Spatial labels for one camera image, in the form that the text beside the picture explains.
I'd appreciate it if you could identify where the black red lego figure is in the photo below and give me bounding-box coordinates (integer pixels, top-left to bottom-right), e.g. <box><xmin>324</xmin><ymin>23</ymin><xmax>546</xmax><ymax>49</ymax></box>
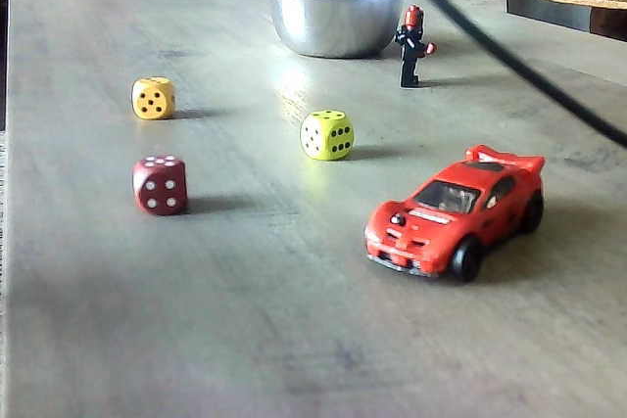
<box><xmin>394</xmin><ymin>4</ymin><xmax>438</xmax><ymax>90</ymax></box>

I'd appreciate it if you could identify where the steel bowl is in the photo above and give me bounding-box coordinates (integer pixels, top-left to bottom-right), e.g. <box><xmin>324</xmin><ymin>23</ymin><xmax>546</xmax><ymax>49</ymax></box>
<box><xmin>261</xmin><ymin>0</ymin><xmax>412</xmax><ymax>60</ymax></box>

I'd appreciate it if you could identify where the yellow-green die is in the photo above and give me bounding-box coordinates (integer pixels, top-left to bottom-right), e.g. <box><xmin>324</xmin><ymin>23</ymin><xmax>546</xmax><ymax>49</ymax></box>
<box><xmin>299</xmin><ymin>109</ymin><xmax>356</xmax><ymax>163</ymax></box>

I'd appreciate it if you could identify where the red toy car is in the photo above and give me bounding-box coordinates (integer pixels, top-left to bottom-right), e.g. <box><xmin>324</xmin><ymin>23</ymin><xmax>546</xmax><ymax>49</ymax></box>
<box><xmin>363</xmin><ymin>143</ymin><xmax>547</xmax><ymax>285</ymax></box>

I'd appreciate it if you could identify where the red die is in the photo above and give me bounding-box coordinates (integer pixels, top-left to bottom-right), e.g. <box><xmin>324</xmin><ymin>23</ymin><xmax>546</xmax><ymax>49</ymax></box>
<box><xmin>131</xmin><ymin>154</ymin><xmax>189</xmax><ymax>217</ymax></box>

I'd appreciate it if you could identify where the orange-yellow die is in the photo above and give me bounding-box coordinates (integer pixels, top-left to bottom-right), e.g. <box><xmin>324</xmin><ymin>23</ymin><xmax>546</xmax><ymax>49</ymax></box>
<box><xmin>130</xmin><ymin>75</ymin><xmax>176</xmax><ymax>121</ymax></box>

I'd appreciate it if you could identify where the black braided cable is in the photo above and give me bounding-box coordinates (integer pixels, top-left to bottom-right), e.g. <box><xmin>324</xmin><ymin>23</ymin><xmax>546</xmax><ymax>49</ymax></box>
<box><xmin>391</xmin><ymin>0</ymin><xmax>627</xmax><ymax>150</ymax></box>

